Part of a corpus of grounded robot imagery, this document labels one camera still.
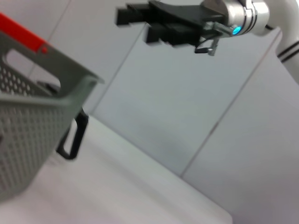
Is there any orange bin handle latch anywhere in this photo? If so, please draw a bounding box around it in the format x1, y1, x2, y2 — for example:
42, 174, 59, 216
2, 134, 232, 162
0, 13, 49, 54

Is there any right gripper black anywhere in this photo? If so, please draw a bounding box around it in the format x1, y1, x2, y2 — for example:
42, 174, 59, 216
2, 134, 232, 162
116, 1, 225, 47

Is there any grey perforated storage bin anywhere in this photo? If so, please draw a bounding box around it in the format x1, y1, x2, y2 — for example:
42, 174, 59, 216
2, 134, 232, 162
0, 30, 105, 201

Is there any glass carafe with black handle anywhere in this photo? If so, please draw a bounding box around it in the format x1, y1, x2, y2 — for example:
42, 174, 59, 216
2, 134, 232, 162
37, 80, 89, 161

